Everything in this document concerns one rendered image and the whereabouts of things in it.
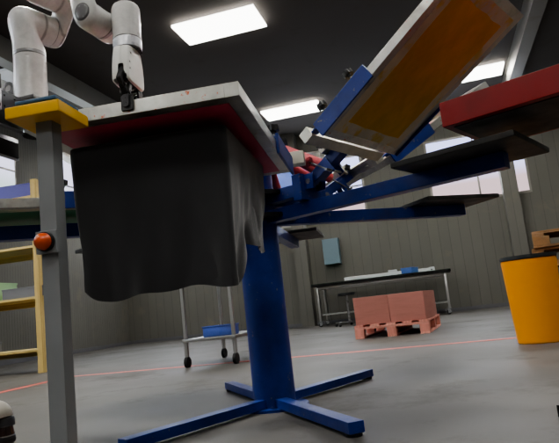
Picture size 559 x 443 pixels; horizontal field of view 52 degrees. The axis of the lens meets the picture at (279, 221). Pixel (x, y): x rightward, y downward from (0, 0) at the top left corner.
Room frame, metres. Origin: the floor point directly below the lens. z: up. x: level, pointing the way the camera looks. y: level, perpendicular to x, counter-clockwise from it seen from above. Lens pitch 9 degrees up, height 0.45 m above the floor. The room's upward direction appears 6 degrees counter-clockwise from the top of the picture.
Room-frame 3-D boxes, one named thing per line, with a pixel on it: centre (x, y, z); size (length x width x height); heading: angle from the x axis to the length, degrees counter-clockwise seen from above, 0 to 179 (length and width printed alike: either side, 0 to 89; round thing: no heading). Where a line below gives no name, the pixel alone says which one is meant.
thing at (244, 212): (1.70, 0.09, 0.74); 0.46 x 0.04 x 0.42; 171
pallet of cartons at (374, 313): (7.55, -1.40, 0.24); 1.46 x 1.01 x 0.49; 166
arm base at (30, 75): (1.66, 0.72, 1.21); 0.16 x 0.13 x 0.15; 75
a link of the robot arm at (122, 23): (1.45, 0.38, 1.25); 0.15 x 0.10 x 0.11; 68
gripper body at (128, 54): (1.43, 0.35, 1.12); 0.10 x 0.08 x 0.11; 171
